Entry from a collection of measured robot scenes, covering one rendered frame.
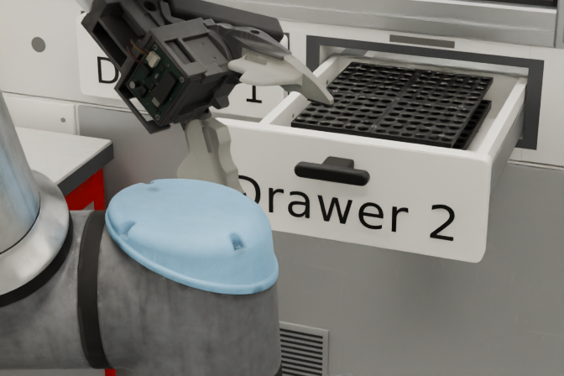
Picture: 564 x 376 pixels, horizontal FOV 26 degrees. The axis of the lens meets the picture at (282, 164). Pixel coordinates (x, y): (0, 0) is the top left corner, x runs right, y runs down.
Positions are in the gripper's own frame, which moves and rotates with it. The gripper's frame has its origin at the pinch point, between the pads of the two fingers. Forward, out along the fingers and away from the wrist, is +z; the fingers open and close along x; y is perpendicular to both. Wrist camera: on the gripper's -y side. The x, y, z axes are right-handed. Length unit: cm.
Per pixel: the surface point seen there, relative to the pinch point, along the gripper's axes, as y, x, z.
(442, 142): -30.4, -6.8, 0.7
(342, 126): -28.3, -13.6, -8.3
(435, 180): -21.6, -4.7, 4.8
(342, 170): -15.7, -8.1, -1.2
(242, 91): -40, -30, -26
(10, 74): -31, -52, -52
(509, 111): -44.3, -6.3, 0.6
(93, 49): -34, -39, -44
